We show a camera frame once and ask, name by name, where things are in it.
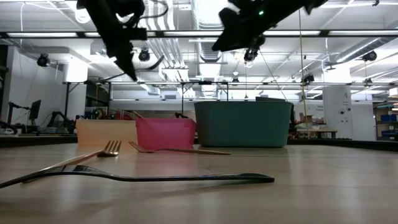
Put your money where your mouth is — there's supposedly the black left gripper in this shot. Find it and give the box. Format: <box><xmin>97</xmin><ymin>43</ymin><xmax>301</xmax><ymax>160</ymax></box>
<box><xmin>90</xmin><ymin>9</ymin><xmax>139</xmax><ymax>82</ymax></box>

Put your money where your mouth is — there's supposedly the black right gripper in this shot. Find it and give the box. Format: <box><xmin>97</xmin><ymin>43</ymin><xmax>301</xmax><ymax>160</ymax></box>
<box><xmin>211</xmin><ymin>0</ymin><xmax>280</xmax><ymax>52</ymax></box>

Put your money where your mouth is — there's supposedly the rose gold metal fork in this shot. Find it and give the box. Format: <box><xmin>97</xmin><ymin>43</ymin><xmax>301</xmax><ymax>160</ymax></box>
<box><xmin>128</xmin><ymin>141</ymin><xmax>231</xmax><ymax>156</ymax></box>

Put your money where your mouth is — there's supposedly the black overhead crossbar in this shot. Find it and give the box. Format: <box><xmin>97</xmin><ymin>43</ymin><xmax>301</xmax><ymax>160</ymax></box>
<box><xmin>0</xmin><ymin>29</ymin><xmax>398</xmax><ymax>39</ymax></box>

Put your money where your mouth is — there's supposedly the orange plastic bin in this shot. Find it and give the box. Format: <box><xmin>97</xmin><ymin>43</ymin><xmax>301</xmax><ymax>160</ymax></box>
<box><xmin>76</xmin><ymin>119</ymin><xmax>137</xmax><ymax>147</ymax></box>

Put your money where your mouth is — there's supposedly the red-pink plastic bin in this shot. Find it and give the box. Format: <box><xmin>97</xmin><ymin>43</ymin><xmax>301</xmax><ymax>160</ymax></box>
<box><xmin>135</xmin><ymin>117</ymin><xmax>197</xmax><ymax>151</ymax></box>

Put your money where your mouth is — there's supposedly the teal plastic basket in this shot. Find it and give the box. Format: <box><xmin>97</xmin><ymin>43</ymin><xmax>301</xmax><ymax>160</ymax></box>
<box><xmin>193</xmin><ymin>101</ymin><xmax>294</xmax><ymax>149</ymax></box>

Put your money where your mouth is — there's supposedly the black computer monitor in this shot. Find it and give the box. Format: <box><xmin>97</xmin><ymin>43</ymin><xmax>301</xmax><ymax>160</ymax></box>
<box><xmin>28</xmin><ymin>99</ymin><xmax>42</xmax><ymax>122</ymax></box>

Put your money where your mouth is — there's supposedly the cardboard box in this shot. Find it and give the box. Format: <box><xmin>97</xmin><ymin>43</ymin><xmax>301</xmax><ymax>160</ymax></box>
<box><xmin>298</xmin><ymin>112</ymin><xmax>315</xmax><ymax>124</ymax></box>

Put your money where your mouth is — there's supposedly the wooden background table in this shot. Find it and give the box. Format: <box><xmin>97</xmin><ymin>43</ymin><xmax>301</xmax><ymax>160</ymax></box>
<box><xmin>295</xmin><ymin>128</ymin><xmax>339</xmax><ymax>140</ymax></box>

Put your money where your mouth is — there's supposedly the shelf with blue bins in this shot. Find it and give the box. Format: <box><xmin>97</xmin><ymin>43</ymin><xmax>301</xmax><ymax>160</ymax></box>
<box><xmin>373</xmin><ymin>104</ymin><xmax>398</xmax><ymax>141</ymax></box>

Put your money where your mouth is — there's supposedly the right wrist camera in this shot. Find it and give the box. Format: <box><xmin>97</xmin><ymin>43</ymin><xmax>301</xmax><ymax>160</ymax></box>
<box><xmin>251</xmin><ymin>33</ymin><xmax>267</xmax><ymax>48</ymax></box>

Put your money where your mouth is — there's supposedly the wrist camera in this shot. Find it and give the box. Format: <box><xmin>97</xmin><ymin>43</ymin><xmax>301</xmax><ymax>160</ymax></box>
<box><xmin>251</xmin><ymin>33</ymin><xmax>267</xmax><ymax>48</ymax></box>
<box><xmin>130</xmin><ymin>27</ymin><xmax>148</xmax><ymax>41</ymax></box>

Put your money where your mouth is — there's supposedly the silver ceiling duct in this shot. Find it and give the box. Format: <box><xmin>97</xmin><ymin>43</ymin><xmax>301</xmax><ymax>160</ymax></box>
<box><xmin>190</xmin><ymin>0</ymin><xmax>234</xmax><ymax>98</ymax></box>

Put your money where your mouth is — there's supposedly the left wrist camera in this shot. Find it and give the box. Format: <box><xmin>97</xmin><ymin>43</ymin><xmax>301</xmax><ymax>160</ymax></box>
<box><xmin>130</xmin><ymin>27</ymin><xmax>148</xmax><ymax>41</ymax></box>

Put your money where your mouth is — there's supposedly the black aluminium table frame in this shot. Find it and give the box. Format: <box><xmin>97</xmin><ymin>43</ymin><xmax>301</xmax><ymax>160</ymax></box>
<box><xmin>0</xmin><ymin>134</ymin><xmax>398</xmax><ymax>153</ymax></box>

